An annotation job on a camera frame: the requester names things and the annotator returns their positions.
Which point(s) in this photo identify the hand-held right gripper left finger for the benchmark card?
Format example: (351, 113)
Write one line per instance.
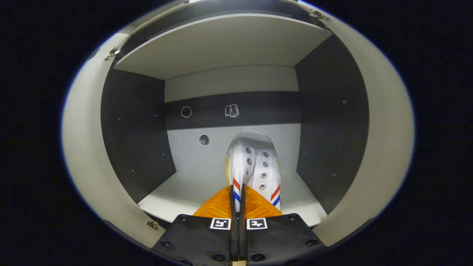
(232, 221)

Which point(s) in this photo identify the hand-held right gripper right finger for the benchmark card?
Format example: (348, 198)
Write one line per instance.
(242, 221)

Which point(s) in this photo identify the white striped shoe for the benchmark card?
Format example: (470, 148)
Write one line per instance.
(258, 162)

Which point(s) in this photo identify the white shoe cabinet door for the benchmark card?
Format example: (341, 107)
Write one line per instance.
(388, 129)
(88, 147)

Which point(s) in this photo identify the white shoe cabinet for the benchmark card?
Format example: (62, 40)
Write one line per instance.
(221, 44)

